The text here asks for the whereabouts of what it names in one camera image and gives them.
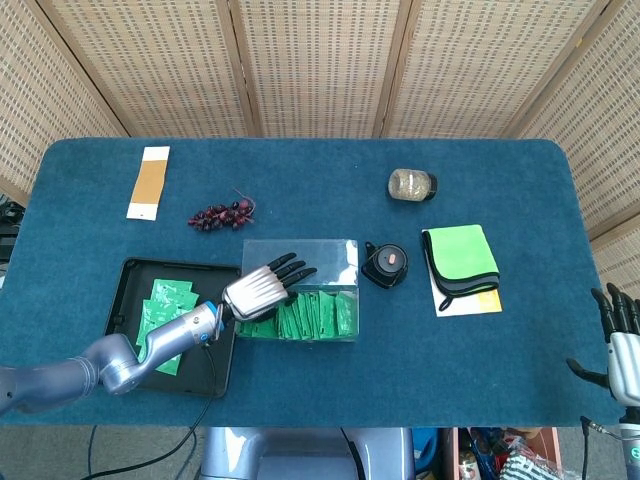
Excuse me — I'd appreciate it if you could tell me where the orange white paper packet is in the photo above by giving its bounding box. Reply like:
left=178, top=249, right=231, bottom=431
left=125, top=145, right=172, bottom=222

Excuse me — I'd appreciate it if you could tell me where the white paper sheet yellow corner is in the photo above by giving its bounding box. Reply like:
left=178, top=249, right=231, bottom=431
left=422, top=228, right=504, bottom=318

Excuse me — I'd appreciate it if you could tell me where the dark equipment behind table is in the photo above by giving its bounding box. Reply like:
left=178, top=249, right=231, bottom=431
left=0, top=197, right=25, bottom=264

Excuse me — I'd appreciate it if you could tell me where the green grey microfiber cloth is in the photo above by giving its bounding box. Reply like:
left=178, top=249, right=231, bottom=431
left=421, top=224, right=501, bottom=312

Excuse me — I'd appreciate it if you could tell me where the glass jar with black lid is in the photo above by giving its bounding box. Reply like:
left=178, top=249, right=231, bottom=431
left=386, top=168, right=439, bottom=203

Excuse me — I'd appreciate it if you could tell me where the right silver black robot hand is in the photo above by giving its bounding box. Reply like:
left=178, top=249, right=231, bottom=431
left=566, top=282, right=640, bottom=406

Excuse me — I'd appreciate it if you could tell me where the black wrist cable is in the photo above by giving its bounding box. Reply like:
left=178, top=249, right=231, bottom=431
left=92, top=340, right=221, bottom=480
left=578, top=415, right=624, bottom=480

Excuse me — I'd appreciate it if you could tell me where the black plastic tray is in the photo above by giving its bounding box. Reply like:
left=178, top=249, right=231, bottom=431
left=103, top=257, right=244, bottom=400

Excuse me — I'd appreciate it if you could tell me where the red crate with clutter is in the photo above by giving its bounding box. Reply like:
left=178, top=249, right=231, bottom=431
left=439, top=427, right=564, bottom=480

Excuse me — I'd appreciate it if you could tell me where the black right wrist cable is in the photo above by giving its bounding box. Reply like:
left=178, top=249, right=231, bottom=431
left=578, top=415, right=624, bottom=480

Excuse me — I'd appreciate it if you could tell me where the black bottle cap orange button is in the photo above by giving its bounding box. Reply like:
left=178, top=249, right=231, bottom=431
left=361, top=241, right=410, bottom=290

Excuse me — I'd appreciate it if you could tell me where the transparent plastic box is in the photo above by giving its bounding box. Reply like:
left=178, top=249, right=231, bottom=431
left=234, top=238, right=360, bottom=344

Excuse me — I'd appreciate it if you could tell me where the silver robot torso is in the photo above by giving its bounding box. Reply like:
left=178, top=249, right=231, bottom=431
left=199, top=427, right=416, bottom=480

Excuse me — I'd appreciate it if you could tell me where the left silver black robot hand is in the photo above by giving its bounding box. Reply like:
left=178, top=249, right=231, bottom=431
left=219, top=252, right=319, bottom=324

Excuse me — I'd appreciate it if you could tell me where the wicker folding screen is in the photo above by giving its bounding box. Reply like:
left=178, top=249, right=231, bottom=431
left=0, top=0, right=640, bottom=294

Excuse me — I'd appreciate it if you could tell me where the black torso cable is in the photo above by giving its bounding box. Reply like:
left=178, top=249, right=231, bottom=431
left=340, top=427, right=365, bottom=480

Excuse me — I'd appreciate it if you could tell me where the blue table cloth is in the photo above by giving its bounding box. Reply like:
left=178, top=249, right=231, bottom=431
left=0, top=138, right=626, bottom=429

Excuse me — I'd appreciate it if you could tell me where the dark red grape bunch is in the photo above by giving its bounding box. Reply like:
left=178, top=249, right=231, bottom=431
left=187, top=188, right=258, bottom=232

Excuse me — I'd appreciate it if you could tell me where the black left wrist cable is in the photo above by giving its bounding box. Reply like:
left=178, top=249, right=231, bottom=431
left=92, top=340, right=221, bottom=480

